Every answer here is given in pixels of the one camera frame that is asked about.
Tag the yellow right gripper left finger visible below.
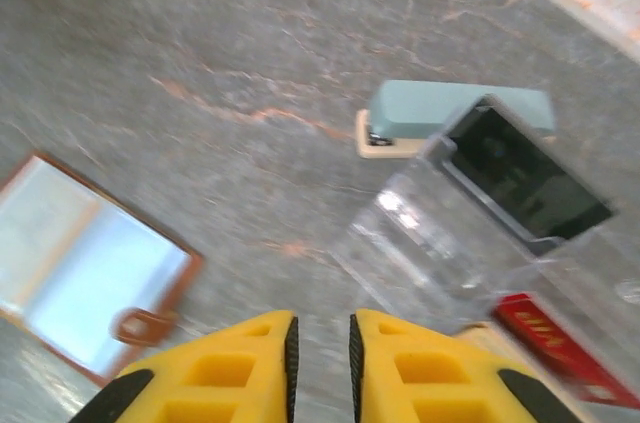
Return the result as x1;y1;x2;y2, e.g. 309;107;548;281
74;310;300;423

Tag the black card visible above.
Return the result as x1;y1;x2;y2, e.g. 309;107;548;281
443;106;615;244

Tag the light blue stapler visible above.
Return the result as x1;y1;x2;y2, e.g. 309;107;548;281
355;80;557;160

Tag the brown leather card holder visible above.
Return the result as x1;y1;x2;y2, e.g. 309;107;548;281
0;151;204;389

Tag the red card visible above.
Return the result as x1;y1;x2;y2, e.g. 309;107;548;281
492;292;640;410

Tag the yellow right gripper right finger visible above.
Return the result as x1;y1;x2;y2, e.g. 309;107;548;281
348;308;596;423

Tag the clear acrylic card organiser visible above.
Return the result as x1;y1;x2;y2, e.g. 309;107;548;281
329;92;640;414

